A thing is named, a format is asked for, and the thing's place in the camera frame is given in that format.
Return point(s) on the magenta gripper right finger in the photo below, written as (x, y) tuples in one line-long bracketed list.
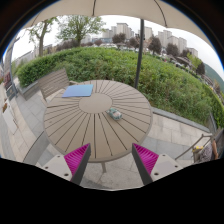
[(152, 166)]

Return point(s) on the dark umbrella pole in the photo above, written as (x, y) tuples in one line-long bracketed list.
[(139, 53)]

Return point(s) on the green hedge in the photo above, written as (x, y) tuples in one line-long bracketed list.
[(164, 85)]

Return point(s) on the round slatted patio table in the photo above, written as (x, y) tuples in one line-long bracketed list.
[(72, 122)]

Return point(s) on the blue mouse pad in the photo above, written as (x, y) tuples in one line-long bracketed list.
[(78, 91)]

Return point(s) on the beige patio umbrella canopy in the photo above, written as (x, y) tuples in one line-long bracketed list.
[(157, 11)]

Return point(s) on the grey slatted patio chair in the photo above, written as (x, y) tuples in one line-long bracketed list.
[(53, 82)]

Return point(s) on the metal chair at right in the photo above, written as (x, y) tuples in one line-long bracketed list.
[(202, 150)]

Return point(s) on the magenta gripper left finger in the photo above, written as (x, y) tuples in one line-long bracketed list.
[(72, 166)]

